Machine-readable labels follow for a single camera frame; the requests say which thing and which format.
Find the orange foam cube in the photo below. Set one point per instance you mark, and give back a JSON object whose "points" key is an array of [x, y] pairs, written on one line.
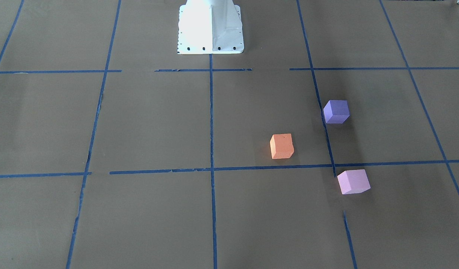
{"points": [[281, 146]]}

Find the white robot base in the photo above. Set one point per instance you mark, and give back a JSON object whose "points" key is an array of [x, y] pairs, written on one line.
{"points": [[210, 27]]}

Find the purple foam cube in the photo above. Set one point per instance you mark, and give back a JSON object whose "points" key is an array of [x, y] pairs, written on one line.
{"points": [[336, 111]]}

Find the pink foam cube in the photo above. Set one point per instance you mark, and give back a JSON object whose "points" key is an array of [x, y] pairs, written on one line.
{"points": [[353, 182]]}

